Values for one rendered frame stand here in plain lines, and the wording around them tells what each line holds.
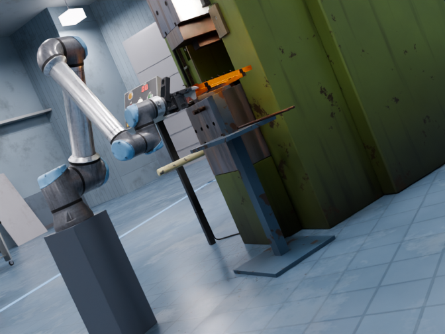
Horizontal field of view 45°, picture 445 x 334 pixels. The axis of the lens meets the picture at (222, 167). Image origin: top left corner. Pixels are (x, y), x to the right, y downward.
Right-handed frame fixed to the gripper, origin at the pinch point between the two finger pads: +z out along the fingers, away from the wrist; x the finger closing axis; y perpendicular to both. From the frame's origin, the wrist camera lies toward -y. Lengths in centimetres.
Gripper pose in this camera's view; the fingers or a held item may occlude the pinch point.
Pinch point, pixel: (193, 88)
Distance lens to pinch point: 249.4
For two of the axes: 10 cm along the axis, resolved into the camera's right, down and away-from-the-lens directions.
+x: 5.6, -1.7, -8.1
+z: 7.3, -3.6, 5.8
